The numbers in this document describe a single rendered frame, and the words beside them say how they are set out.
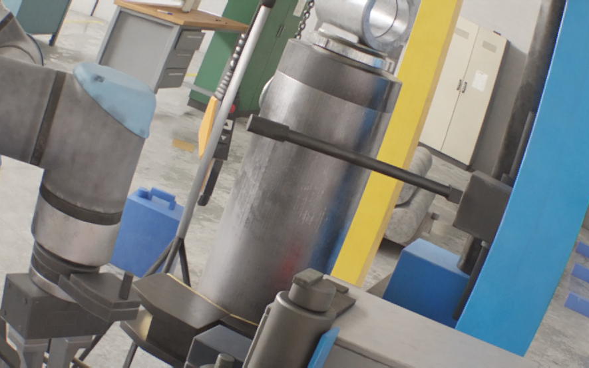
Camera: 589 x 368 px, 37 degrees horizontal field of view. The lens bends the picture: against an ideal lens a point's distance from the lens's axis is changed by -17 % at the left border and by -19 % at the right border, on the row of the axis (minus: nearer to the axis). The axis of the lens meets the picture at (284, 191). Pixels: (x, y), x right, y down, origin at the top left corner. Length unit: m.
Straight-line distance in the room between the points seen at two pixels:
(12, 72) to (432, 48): 3.56
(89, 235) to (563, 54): 0.98
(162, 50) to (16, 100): 6.91
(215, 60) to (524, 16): 4.83
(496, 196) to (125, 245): 3.22
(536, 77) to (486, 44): 10.05
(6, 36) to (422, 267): 1.12
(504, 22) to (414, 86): 8.17
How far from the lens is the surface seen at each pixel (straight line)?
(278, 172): 1.71
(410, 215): 6.46
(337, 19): 1.73
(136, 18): 7.86
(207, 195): 2.78
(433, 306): 1.86
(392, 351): 1.29
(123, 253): 4.69
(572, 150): 1.60
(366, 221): 4.40
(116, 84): 0.82
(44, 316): 0.89
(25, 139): 0.83
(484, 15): 12.47
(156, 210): 4.59
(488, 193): 1.62
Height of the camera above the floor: 1.61
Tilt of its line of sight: 13 degrees down
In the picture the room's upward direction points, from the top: 21 degrees clockwise
